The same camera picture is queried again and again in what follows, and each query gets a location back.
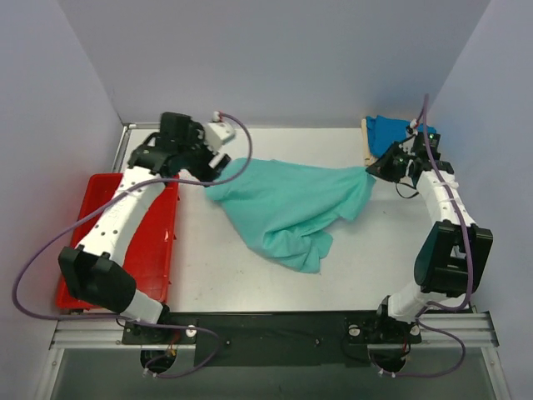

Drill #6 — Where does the folded blue t shirt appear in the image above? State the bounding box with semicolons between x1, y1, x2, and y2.
365;115;437;158

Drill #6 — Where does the purple cable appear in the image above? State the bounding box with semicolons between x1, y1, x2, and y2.
11;111;253;379
374;93;476;378

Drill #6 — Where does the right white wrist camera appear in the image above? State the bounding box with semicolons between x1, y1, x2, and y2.
406;119;425;141

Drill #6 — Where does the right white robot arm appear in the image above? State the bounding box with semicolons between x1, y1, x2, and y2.
366;132;493;341

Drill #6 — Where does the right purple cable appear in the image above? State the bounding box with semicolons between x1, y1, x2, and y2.
374;93;476;378

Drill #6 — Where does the folded beige t shirt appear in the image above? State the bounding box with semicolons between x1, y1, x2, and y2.
361;118;377;167

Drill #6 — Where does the aluminium frame rail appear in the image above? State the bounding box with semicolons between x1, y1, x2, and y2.
51;311;498;350

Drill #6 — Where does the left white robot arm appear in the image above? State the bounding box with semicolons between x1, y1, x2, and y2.
58;112;236;343

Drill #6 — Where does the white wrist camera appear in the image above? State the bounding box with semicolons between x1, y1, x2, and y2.
204;122;236;153
406;119;425;141

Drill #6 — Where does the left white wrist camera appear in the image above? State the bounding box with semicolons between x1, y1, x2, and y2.
204;122;236;153

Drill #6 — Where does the teal t shirt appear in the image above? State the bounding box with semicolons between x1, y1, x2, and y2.
206;158;376;273

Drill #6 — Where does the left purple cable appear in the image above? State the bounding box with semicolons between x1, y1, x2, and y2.
11;111;253;379

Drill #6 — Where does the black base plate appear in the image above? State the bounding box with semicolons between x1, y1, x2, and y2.
122;311;421;373

